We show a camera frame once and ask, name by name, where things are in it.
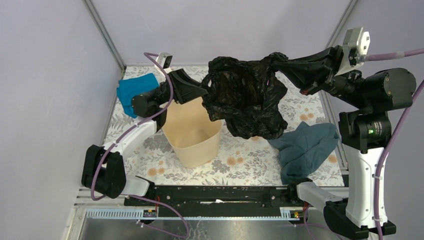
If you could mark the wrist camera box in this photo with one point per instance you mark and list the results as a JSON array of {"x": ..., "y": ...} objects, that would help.
[
  {"x": 355, "y": 46},
  {"x": 164, "y": 60}
]

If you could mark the grey metal front tray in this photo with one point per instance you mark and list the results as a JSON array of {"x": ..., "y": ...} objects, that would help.
[{"x": 125, "y": 224}]

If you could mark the bright blue folded cloth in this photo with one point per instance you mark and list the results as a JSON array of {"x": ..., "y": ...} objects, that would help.
[{"x": 129, "y": 88}]

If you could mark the black plastic trash bag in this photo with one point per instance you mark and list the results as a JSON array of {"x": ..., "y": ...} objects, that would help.
[{"x": 246, "y": 94}]

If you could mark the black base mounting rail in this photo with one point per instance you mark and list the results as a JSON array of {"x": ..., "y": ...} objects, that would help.
[{"x": 219, "y": 201}]

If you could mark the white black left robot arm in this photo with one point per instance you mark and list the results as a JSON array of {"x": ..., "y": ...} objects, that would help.
[{"x": 104, "y": 171}]

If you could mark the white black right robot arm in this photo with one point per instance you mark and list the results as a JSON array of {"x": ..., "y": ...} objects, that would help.
[{"x": 382, "y": 102}]

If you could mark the floral patterned table mat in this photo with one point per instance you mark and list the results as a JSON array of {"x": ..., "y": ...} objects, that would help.
[{"x": 239, "y": 162}]

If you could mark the dark teal crumpled cloth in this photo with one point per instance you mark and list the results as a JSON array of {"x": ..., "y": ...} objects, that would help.
[{"x": 302, "y": 151}]

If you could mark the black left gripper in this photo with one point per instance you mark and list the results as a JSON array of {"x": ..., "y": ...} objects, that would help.
[{"x": 185, "y": 88}]

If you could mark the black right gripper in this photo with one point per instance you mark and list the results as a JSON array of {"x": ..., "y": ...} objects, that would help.
[{"x": 309, "y": 73}]

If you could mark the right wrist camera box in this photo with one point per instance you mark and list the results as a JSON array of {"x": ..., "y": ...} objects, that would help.
[{"x": 355, "y": 46}]

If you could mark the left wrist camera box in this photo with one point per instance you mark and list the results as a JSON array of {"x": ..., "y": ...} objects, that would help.
[{"x": 164, "y": 60}]

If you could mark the beige plastic trash bin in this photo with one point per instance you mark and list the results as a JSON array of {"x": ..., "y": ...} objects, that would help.
[{"x": 194, "y": 138}]

